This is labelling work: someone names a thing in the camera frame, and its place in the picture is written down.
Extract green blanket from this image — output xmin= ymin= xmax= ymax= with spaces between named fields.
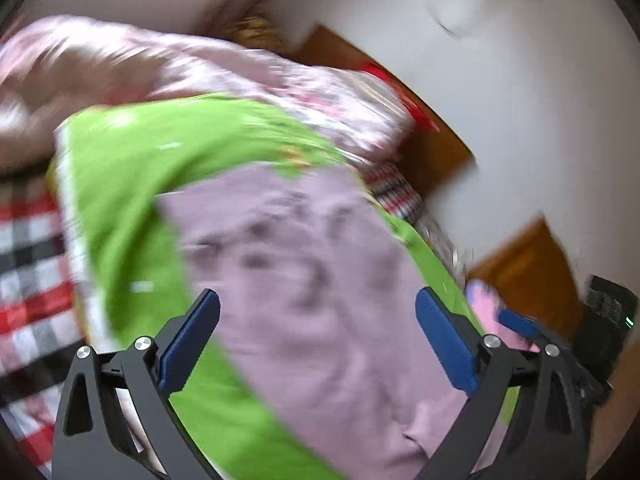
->
xmin=47 ymin=95 xmax=516 ymax=480

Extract red black checked bed sheet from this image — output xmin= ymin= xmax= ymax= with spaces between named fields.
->
xmin=0 ymin=175 xmax=96 ymax=480

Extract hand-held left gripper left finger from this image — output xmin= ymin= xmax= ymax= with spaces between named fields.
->
xmin=51 ymin=289 xmax=223 ymax=480

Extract mauve pants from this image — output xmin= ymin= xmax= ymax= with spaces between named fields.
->
xmin=155 ymin=165 xmax=506 ymax=476

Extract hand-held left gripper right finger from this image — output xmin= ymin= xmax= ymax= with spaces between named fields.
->
xmin=415 ymin=287 xmax=593 ymax=480

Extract red pillow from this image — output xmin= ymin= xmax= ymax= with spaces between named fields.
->
xmin=360 ymin=60 xmax=441 ymax=133

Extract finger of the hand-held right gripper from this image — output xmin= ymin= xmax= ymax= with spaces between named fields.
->
xmin=499 ymin=309 xmax=613 ymax=403

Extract yellowish bundle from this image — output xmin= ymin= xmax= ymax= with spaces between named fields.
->
xmin=225 ymin=14 xmax=281 ymax=46

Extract wooden headboard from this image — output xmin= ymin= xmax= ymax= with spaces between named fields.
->
xmin=290 ymin=25 xmax=476 ymax=196

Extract pink cloth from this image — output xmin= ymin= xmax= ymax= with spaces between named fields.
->
xmin=465 ymin=280 xmax=541 ymax=356

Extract pink floral quilt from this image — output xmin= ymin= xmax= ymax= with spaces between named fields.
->
xmin=0 ymin=15 xmax=416 ymax=176

